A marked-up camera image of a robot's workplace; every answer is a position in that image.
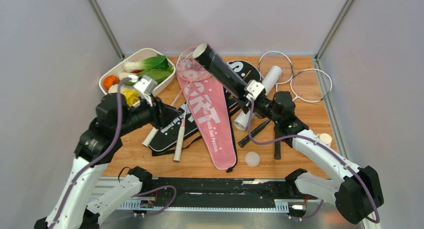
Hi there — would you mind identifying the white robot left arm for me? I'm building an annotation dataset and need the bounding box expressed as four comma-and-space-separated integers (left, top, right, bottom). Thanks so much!
34, 93, 181, 229

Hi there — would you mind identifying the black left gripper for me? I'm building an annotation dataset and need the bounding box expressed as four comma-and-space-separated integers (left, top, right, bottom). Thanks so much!
115, 91, 183, 135

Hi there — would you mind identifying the pink racket cover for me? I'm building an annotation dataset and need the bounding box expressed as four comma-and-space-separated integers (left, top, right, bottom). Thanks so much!
178, 76, 237, 171

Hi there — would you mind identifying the white racket right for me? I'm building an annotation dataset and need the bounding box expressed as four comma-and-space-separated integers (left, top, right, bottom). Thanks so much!
275, 68, 333, 103

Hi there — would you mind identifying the green bok choy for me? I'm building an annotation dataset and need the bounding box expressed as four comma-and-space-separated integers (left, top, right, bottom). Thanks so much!
123, 54, 169, 72

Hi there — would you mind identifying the white rectangular tray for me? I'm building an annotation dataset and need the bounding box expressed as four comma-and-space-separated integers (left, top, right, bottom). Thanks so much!
98, 47, 176, 96

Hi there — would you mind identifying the black shuttlecock tube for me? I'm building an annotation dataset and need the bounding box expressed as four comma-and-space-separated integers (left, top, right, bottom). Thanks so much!
192, 42, 247, 100

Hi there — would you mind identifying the yellow napa cabbage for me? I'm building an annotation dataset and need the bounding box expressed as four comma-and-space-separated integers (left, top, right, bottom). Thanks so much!
108, 84, 140, 106

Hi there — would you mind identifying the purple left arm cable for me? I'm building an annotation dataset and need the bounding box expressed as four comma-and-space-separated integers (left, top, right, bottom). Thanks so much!
47, 76, 177, 229

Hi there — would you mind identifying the white tube cap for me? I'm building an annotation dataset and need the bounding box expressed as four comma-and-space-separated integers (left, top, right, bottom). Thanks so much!
314, 133, 333, 147

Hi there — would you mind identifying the white racket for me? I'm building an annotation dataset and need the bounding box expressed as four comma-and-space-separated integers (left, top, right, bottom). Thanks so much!
275, 68, 333, 103
238, 51, 294, 148

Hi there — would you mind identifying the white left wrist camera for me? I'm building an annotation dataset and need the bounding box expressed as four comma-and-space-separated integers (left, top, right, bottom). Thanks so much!
129, 75, 158, 107

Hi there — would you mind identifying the white shuttlecock tube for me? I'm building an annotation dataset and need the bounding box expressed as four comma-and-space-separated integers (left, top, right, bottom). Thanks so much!
233, 65, 283, 131

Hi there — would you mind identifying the clear round tube lid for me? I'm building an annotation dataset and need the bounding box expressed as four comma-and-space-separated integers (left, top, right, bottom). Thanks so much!
244, 151, 261, 167

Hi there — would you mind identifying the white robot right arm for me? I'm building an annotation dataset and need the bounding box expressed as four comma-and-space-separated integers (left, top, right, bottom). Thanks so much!
237, 90, 384, 224

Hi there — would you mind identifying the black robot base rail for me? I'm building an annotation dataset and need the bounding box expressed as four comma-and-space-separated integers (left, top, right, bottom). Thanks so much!
128, 167, 314, 210

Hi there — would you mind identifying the green leafy vegetable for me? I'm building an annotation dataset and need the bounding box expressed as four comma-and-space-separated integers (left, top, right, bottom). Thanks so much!
117, 66, 174, 84

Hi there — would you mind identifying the pink badminton racket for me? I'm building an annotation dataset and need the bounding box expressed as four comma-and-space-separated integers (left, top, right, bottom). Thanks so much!
173, 46, 210, 163
141, 46, 220, 148

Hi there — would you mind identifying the white racket left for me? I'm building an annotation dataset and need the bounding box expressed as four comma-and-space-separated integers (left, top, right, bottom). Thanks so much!
238, 51, 294, 148

